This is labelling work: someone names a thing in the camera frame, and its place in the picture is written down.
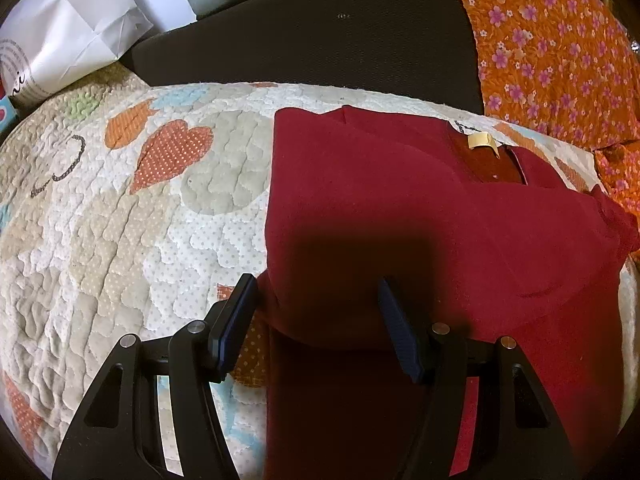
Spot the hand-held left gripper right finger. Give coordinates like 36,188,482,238
378,276,582,480

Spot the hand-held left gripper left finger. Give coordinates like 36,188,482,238
52,273,259,480

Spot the blue and red box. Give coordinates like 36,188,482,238
0,96,22,137

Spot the white paper bag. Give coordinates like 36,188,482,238
0,0,154,111

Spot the dark red garment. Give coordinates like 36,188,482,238
256,105,640,480

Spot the heart patterned quilt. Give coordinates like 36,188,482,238
0,62,640,480

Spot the dark brown cushion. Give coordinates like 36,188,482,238
120,0,487,117

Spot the orange floral cloth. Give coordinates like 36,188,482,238
444,0,640,213

